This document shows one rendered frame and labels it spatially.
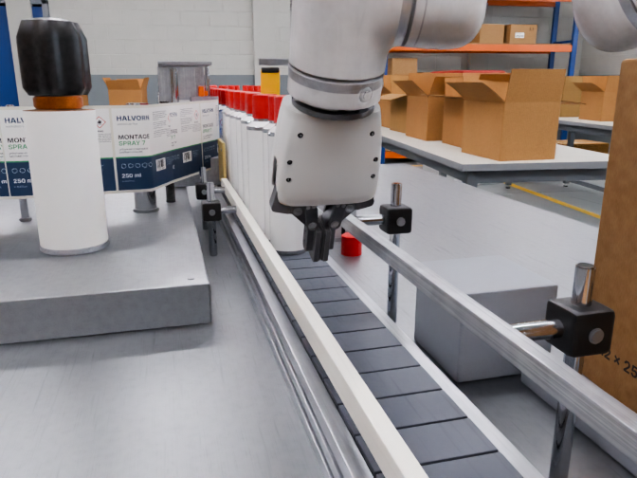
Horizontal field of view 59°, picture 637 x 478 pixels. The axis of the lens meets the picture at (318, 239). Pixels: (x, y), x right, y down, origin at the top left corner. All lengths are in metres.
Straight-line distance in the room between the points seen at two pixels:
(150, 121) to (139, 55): 7.61
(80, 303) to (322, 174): 0.31
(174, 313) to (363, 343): 0.25
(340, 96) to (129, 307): 0.35
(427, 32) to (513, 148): 2.09
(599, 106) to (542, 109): 2.87
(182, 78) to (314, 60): 0.85
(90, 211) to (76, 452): 0.40
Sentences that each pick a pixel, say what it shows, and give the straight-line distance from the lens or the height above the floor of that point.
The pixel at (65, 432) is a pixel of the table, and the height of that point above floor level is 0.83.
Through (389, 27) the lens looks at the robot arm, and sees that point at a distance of 0.47.
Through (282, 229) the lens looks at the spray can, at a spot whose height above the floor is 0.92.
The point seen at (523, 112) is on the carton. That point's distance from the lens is 2.56.
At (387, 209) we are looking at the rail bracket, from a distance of 0.63.
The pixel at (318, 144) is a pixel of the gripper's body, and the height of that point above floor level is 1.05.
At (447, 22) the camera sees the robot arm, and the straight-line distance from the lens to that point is 0.48.
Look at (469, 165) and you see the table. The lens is 2.42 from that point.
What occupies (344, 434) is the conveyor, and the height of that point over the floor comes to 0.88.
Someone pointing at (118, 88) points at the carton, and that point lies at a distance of 6.51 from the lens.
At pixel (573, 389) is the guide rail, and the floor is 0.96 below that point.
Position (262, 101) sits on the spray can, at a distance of 0.83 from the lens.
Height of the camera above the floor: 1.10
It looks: 15 degrees down
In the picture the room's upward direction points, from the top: straight up
